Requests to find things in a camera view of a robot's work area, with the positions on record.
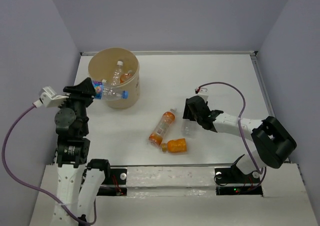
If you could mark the beige plastic bin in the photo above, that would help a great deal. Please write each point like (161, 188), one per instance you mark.
(102, 66)

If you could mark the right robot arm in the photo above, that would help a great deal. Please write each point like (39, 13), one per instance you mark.
(273, 144)

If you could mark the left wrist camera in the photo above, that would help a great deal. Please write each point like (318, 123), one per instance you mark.
(49, 98)

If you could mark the orange bottle with white cap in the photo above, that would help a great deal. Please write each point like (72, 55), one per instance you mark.
(126, 76)

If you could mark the clear crushed plastic bottle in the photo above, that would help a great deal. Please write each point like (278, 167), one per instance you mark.
(188, 128)

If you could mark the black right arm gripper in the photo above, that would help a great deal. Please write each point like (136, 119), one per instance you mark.
(187, 113)

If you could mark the clear bottle blue cap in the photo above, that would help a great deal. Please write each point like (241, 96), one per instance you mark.
(104, 91)

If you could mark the short orange bottle yellow cap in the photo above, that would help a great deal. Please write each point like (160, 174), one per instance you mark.
(175, 146)

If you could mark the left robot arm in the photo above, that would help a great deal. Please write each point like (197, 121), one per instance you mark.
(78, 180)

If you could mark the clear bottle inside bin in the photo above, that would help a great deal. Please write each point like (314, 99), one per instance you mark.
(104, 81)

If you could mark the tall orange juice bottle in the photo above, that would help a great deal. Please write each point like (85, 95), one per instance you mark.
(158, 134)

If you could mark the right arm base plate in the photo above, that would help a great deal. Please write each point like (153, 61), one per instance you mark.
(238, 184)

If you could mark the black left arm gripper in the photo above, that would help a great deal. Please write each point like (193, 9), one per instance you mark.
(84, 90)

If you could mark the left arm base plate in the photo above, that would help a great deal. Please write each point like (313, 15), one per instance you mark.
(115, 185)

